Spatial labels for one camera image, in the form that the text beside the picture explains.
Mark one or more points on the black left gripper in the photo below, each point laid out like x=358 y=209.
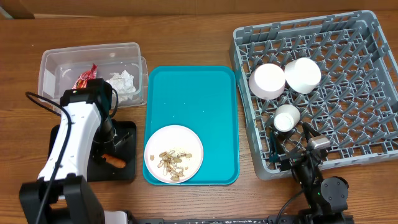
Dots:
x=99 y=151

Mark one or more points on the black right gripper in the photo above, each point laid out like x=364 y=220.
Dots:
x=277 y=153

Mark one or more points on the orange carrot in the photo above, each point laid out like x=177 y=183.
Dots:
x=114 y=161

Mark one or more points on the white cup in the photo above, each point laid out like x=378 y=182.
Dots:
x=286 y=117

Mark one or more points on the pink plate with food scraps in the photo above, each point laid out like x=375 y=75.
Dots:
x=173 y=154

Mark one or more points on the white tissue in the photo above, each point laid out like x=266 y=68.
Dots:
x=123 y=83

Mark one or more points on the pink bowl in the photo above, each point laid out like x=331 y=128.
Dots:
x=267 y=81

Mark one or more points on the white bowl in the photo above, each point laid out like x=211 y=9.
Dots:
x=302 y=75

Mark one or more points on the red snack wrapper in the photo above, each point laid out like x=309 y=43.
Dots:
x=85 y=77

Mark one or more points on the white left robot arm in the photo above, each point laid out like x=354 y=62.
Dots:
x=61 y=194

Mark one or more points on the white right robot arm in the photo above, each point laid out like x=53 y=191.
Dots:
x=326 y=197

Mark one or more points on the grey dishwasher rack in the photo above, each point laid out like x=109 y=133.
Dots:
x=355 y=103

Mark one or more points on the black tray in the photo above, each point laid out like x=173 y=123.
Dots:
x=124 y=168

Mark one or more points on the clear plastic container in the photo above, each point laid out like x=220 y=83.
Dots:
x=60 y=69

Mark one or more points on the teal plastic tray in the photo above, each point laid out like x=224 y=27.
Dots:
x=203 y=99

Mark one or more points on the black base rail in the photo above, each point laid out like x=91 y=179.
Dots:
x=233 y=220

